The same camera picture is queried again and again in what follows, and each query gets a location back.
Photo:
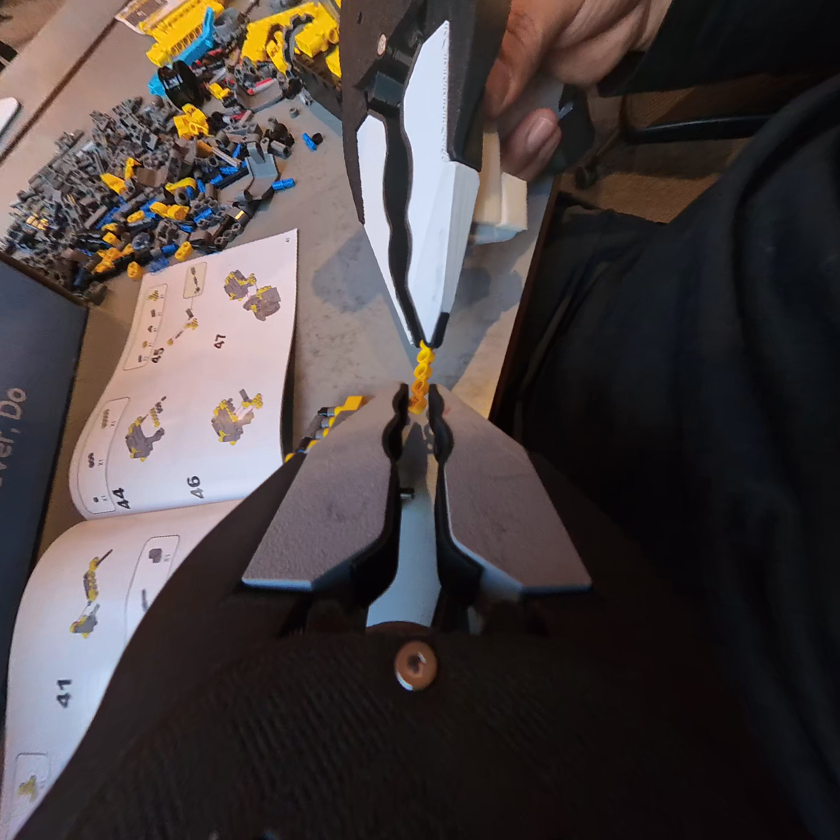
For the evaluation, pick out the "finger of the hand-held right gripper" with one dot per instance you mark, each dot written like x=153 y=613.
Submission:
x=380 y=184
x=430 y=197

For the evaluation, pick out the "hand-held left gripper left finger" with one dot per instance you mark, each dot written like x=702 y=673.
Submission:
x=328 y=512

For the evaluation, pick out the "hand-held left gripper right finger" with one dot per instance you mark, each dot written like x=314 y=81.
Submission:
x=505 y=518

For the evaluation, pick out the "grey yellow brick assembly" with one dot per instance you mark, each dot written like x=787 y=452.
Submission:
x=341 y=405

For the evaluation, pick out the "yellow five-hole brick beam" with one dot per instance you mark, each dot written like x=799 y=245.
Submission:
x=421 y=377

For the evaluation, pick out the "person's right hand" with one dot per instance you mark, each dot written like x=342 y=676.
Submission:
x=577 y=33

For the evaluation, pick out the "grey sloped brick piece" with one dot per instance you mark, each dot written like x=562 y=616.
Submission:
x=259 y=170

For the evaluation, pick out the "blue brick panel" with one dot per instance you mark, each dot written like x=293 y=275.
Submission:
x=205 y=33

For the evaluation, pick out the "yellow brick panel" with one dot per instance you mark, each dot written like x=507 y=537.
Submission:
x=177 y=19

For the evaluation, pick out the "black round part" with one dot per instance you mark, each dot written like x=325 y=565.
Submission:
x=177 y=82

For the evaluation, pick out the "open instruction booklet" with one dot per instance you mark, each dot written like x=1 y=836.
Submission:
x=197 y=367

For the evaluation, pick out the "person's dark clothing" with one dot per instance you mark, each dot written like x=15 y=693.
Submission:
x=689 y=394

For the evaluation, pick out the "white sticker sheet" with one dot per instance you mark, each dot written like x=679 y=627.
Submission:
x=134 y=13

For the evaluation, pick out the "black office chair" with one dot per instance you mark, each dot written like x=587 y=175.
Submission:
x=689 y=128

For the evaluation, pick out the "pile of loose brick pieces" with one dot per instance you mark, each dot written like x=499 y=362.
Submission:
x=98 y=184

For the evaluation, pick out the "dark blue cardboard box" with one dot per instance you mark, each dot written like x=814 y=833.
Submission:
x=33 y=426

